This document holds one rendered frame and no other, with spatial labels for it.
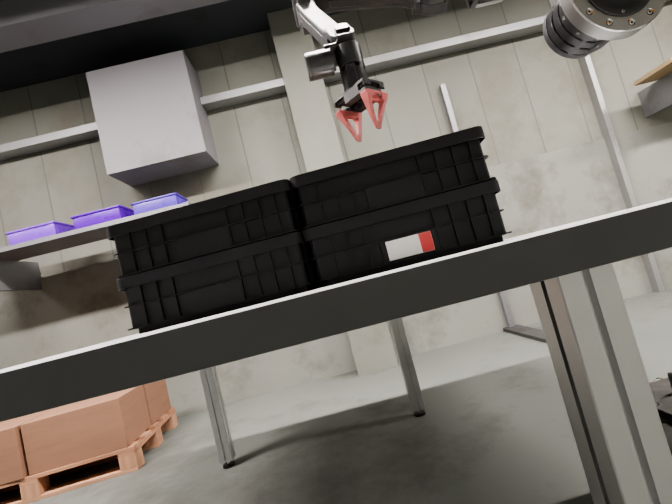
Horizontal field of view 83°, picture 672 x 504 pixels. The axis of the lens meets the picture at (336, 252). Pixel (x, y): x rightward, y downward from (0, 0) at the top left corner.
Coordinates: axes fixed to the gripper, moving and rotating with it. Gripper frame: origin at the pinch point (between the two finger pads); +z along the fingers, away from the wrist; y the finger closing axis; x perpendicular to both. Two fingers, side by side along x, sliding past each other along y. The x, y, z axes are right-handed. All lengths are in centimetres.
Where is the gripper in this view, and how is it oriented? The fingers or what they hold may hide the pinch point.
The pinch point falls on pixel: (367, 131)
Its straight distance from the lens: 87.4
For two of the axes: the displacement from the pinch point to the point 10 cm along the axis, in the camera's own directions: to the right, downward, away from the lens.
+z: 2.2, 9.7, -0.9
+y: 6.1, -2.1, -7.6
